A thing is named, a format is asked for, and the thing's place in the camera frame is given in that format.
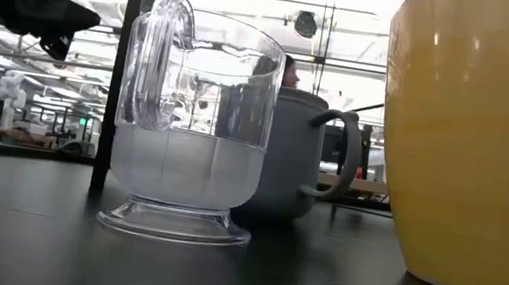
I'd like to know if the clear glass mug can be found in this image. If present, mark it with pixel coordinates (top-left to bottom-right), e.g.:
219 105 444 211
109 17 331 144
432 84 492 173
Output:
94 0 294 256

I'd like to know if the grey mug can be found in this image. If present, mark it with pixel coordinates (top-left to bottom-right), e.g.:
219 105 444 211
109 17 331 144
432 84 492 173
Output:
231 80 371 232

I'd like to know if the yellow ceramic mug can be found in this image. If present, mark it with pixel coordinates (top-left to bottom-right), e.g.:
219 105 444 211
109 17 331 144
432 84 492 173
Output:
352 0 509 285

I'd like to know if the white robot figure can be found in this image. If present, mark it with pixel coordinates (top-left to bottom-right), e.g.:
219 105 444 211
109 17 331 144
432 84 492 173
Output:
0 68 31 134

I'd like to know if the person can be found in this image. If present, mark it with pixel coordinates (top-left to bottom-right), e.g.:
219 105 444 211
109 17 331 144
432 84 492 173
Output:
280 53 305 90

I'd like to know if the round black hanging device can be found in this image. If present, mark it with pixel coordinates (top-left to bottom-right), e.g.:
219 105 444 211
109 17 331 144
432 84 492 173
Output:
292 9 321 42

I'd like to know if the dark monitor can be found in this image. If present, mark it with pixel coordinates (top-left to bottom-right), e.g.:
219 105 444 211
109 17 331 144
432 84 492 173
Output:
318 117 375 180

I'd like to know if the wooden cutting board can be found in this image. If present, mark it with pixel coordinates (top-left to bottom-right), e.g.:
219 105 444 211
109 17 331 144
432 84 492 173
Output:
316 171 389 197

